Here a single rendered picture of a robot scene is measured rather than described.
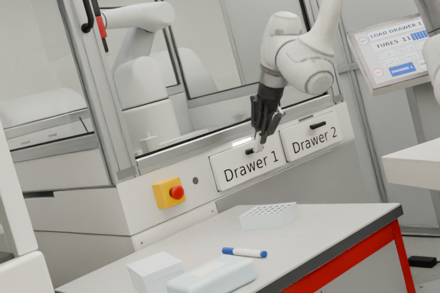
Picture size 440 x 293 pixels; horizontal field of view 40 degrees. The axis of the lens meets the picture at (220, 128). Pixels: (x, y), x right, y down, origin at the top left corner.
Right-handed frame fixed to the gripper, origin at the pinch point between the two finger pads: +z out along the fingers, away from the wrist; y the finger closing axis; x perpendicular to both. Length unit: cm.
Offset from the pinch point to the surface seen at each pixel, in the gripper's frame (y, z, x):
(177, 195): -2.9, 5.5, 33.8
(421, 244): -9, 107, -146
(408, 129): 28, 59, -165
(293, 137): 3.0, 6.6, -21.0
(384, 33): 16, -16, -84
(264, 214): -29.1, -4.3, 28.7
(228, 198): -1.7, 16.3, 11.4
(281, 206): -28.4, -3.3, 21.6
